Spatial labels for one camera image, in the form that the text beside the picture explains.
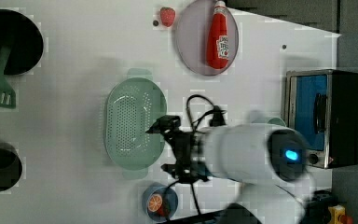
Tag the light green mug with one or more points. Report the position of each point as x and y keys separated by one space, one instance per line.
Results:
x=270 y=120

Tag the small black pot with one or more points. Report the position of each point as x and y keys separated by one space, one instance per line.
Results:
x=10 y=167

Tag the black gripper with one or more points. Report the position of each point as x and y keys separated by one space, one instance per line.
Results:
x=189 y=164

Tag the red ketchup bottle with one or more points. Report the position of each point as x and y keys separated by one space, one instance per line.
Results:
x=217 y=51

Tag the silver black toaster oven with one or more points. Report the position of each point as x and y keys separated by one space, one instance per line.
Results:
x=323 y=106

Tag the toy orange slice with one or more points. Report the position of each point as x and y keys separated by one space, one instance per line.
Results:
x=155 y=203

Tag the small red toy fruit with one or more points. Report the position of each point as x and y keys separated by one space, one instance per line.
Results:
x=164 y=210

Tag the large black pot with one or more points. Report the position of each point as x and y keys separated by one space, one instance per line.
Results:
x=28 y=45

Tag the grey round plate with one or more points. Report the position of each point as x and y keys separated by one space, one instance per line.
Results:
x=191 y=37

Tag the small blue bowl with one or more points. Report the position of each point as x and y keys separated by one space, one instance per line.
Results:
x=169 y=196

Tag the green plastic strainer basket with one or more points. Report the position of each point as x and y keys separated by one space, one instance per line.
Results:
x=131 y=108

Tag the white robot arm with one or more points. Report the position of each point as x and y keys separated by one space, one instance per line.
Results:
x=270 y=161

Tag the yellow red toy object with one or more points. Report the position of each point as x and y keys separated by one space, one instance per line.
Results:
x=339 y=216

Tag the green slotted spatula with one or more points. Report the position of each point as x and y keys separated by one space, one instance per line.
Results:
x=7 y=93

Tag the red toy strawberry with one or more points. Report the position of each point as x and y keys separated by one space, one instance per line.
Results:
x=167 y=16

